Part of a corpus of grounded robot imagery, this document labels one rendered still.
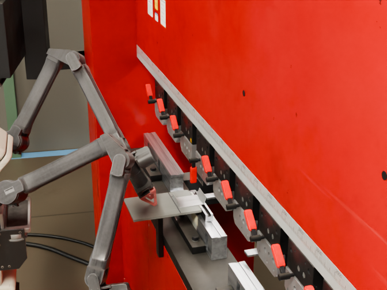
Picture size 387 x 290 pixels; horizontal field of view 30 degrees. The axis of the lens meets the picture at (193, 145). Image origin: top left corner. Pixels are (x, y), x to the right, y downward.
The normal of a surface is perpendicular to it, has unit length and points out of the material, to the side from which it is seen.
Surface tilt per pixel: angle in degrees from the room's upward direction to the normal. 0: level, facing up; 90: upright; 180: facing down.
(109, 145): 65
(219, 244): 90
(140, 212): 0
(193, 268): 0
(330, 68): 90
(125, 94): 90
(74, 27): 90
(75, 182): 0
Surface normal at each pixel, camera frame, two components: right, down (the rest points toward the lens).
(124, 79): 0.29, 0.37
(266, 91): -0.96, 0.11
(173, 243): 0.00, -0.92
